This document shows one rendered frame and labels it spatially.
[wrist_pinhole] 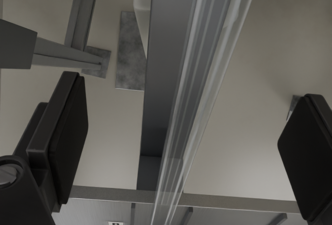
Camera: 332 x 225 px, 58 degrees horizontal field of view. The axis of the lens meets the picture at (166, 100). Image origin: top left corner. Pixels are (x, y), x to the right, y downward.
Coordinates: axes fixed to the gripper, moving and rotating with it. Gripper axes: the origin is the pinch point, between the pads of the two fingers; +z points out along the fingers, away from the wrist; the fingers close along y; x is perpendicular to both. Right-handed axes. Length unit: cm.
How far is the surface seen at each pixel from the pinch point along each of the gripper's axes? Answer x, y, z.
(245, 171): -74, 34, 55
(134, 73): -49, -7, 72
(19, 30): -9.4, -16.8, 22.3
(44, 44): -15.6, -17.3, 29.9
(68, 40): -27, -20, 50
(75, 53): -26, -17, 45
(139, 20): -0.6, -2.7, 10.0
